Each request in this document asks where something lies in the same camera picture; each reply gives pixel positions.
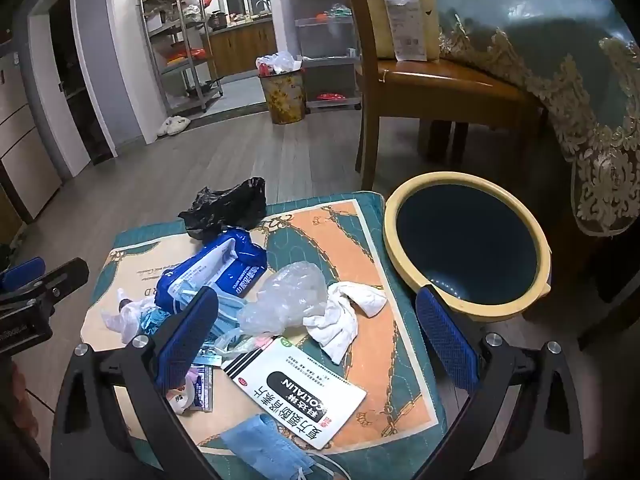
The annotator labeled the white medicine box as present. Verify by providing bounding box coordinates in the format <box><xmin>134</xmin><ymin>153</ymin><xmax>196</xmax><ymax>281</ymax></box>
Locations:
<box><xmin>221</xmin><ymin>336</ymin><xmax>368</xmax><ymax>448</ymax></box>

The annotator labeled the grey plastic shelf unit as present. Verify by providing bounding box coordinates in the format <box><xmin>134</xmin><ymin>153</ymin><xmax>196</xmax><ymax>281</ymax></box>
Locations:
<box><xmin>290</xmin><ymin>0</ymin><xmax>363</xmax><ymax>113</ymax></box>

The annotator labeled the blue face mask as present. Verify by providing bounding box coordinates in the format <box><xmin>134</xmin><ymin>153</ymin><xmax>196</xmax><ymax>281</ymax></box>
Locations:
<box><xmin>220</xmin><ymin>412</ymin><xmax>351</xmax><ymax>480</ymax></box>
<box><xmin>170</xmin><ymin>280</ymin><xmax>251</xmax><ymax>356</ymax></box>

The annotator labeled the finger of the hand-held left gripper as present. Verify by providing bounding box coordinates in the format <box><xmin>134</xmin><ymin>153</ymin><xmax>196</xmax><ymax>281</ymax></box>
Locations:
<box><xmin>0</xmin><ymin>256</ymin><xmax>91</xmax><ymax>307</ymax></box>

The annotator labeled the yellow rimmed dark bin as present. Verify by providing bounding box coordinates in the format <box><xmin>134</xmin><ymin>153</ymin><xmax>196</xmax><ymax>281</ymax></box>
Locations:
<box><xmin>383</xmin><ymin>172</ymin><xmax>553</xmax><ymax>323</ymax></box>

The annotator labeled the flower printed trash can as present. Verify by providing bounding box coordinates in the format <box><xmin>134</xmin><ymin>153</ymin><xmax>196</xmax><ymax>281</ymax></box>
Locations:
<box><xmin>258</xmin><ymin>71</ymin><xmax>307</xmax><ymax>126</ymax></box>

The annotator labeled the blue wet wipes packet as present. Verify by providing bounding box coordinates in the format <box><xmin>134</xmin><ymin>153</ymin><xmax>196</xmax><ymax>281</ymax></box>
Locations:
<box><xmin>155</xmin><ymin>226</ymin><xmax>268</xmax><ymax>311</ymax></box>

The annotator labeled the wooden chair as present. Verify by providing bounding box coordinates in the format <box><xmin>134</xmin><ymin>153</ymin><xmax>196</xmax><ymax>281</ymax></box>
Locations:
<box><xmin>339</xmin><ymin>0</ymin><xmax>546</xmax><ymax>191</ymax></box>

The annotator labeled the white paper receipt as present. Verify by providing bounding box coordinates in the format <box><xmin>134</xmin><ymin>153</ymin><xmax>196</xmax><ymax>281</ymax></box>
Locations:
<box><xmin>376</xmin><ymin>0</ymin><xmax>428</xmax><ymax>62</ymax></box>

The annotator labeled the white drawer cabinet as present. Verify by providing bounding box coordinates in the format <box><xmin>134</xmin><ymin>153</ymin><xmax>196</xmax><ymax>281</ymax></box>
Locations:
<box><xmin>0</xmin><ymin>52</ymin><xmax>63</xmax><ymax>226</ymax></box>

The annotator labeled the black plastic bag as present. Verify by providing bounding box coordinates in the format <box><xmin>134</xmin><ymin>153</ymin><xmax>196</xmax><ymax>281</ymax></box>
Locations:
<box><xmin>177</xmin><ymin>176</ymin><xmax>268</xmax><ymax>242</ymax></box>

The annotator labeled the small blue sachet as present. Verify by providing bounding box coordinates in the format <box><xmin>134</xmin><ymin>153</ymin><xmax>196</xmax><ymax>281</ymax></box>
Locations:
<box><xmin>192</xmin><ymin>350</ymin><xmax>223</xmax><ymax>411</ymax></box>

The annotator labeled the clear plastic bag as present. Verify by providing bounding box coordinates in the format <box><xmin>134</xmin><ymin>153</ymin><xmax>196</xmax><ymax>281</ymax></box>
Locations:
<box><xmin>237</xmin><ymin>261</ymin><xmax>328</xmax><ymax>338</ymax></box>

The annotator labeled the teal orange printed seat cushion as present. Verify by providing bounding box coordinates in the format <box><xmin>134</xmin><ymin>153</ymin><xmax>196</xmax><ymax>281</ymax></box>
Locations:
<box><xmin>80</xmin><ymin>190</ymin><xmax>448</xmax><ymax>480</ymax></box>

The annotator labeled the open metal shelf rack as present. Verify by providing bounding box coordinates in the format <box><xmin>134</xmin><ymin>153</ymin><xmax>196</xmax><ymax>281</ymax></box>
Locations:
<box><xmin>137</xmin><ymin>0</ymin><xmax>224</xmax><ymax>116</ymax></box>

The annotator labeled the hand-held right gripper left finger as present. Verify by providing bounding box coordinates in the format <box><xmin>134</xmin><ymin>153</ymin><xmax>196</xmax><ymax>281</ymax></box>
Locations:
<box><xmin>50</xmin><ymin>285</ymin><xmax>221</xmax><ymax>480</ymax></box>

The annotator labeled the wooden kitchen cabinet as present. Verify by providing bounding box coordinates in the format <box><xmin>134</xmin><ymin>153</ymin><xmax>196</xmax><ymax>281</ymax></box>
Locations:
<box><xmin>207</xmin><ymin>17</ymin><xmax>278</xmax><ymax>81</ymax></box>

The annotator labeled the brown paper bag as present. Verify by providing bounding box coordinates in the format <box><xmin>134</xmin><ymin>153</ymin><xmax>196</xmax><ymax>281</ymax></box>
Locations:
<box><xmin>367</xmin><ymin>0</ymin><xmax>441</xmax><ymax>61</ymax></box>

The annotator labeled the white plastic bin liner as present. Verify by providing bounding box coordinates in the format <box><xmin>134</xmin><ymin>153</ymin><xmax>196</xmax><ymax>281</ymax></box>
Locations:
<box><xmin>255</xmin><ymin>51</ymin><xmax>303</xmax><ymax>78</ymax></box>

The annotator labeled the person's left forearm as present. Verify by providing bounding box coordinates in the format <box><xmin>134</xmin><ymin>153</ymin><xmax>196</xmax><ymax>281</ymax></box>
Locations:
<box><xmin>0</xmin><ymin>357</ymin><xmax>51</xmax><ymax>480</ymax></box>

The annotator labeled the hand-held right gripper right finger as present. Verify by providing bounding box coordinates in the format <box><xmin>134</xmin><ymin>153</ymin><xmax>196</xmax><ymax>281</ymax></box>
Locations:
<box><xmin>412</xmin><ymin>285</ymin><xmax>586</xmax><ymax>480</ymax></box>

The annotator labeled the white wrapper with red print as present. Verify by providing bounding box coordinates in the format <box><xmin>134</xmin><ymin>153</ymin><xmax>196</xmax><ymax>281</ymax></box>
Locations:
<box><xmin>167</xmin><ymin>370</ymin><xmax>201</xmax><ymax>416</ymax></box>

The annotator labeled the white crumpled cloth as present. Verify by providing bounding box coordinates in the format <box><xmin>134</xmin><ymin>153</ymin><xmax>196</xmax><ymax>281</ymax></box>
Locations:
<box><xmin>302</xmin><ymin>281</ymin><xmax>388</xmax><ymax>365</ymax></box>

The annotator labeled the white crumpled plastic wrapper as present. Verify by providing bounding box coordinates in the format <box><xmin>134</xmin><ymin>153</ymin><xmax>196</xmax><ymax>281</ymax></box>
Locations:
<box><xmin>100</xmin><ymin>287</ymin><xmax>161</xmax><ymax>346</ymax></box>

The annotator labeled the teal crumpled wrapper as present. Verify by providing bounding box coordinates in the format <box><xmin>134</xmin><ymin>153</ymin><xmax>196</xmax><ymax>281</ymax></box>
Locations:
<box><xmin>137</xmin><ymin>305</ymin><xmax>173</xmax><ymax>336</ymax></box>

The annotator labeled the orange plastic bag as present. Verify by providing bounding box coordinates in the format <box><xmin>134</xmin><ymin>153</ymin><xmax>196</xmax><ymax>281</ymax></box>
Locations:
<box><xmin>167</xmin><ymin>47</ymin><xmax>207</xmax><ymax>63</ymax></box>

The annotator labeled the teal lace trimmed tablecloth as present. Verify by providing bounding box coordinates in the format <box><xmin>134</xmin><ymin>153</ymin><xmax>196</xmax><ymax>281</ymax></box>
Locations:
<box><xmin>430</xmin><ymin>0</ymin><xmax>640</xmax><ymax>238</ymax></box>

